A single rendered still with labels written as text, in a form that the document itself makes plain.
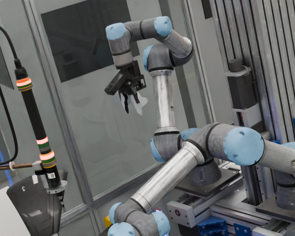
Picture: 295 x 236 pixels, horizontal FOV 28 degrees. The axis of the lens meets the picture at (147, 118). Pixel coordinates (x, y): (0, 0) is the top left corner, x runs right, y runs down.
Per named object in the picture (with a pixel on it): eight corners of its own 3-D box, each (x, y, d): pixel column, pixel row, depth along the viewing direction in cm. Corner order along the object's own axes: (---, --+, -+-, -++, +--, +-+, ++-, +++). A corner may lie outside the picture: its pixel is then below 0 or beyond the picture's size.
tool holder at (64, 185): (37, 195, 186) (28, 167, 183) (47, 184, 192) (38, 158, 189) (62, 193, 183) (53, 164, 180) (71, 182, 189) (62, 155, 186)
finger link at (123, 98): (136, 109, 239) (136, 90, 234) (125, 114, 236) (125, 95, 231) (132, 106, 241) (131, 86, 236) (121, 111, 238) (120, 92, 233)
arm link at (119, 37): (127, 20, 226) (120, 25, 218) (134, 47, 229) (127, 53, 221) (108, 24, 228) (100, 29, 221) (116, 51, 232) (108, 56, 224)
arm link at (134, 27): (150, 36, 237) (141, 42, 227) (124, 40, 241) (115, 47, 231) (145, 17, 235) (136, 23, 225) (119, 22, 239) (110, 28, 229)
